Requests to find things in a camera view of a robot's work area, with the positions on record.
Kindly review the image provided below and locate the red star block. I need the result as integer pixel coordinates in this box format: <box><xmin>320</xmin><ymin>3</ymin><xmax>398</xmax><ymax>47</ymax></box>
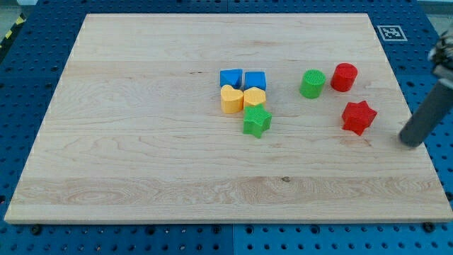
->
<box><xmin>342</xmin><ymin>101</ymin><xmax>377</xmax><ymax>136</ymax></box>

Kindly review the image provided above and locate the red cylinder block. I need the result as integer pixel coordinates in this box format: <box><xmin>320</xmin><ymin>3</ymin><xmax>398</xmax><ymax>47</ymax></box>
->
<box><xmin>331</xmin><ymin>62</ymin><xmax>358</xmax><ymax>92</ymax></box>

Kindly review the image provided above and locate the green star block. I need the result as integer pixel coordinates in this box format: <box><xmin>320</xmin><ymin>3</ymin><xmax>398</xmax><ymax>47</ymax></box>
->
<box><xmin>243</xmin><ymin>104</ymin><xmax>272</xmax><ymax>138</ymax></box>

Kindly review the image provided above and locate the white fiducial marker tag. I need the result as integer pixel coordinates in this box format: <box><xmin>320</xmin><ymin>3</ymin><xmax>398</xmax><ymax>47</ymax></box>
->
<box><xmin>377</xmin><ymin>25</ymin><xmax>408</xmax><ymax>42</ymax></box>

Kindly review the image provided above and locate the blue cube block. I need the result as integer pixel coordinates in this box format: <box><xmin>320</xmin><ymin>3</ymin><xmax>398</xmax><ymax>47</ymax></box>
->
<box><xmin>244</xmin><ymin>72</ymin><xmax>267</xmax><ymax>91</ymax></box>

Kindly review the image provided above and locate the green cylinder block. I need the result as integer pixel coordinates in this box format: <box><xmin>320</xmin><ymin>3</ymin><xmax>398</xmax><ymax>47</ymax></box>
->
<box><xmin>299</xmin><ymin>69</ymin><xmax>326</xmax><ymax>98</ymax></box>

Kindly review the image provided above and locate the yellow hexagon block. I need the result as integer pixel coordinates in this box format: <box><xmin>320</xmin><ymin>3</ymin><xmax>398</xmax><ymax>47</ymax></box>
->
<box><xmin>243</xmin><ymin>87</ymin><xmax>266</xmax><ymax>108</ymax></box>

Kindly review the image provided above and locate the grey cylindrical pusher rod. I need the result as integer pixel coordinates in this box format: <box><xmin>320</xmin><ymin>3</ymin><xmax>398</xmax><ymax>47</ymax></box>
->
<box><xmin>398</xmin><ymin>79</ymin><xmax>452</xmax><ymax>148</ymax></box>

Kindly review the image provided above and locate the wooden board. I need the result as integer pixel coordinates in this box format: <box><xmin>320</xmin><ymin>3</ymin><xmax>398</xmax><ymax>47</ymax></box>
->
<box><xmin>4</xmin><ymin>13</ymin><xmax>452</xmax><ymax>225</ymax></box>

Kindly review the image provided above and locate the yellow heart block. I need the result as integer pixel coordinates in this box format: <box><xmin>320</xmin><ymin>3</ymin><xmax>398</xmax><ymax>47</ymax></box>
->
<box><xmin>220</xmin><ymin>84</ymin><xmax>243</xmax><ymax>114</ymax></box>

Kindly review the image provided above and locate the blue triangle block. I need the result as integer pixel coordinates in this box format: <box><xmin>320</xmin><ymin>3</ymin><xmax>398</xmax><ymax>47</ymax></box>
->
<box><xmin>219</xmin><ymin>69</ymin><xmax>243</xmax><ymax>89</ymax></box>

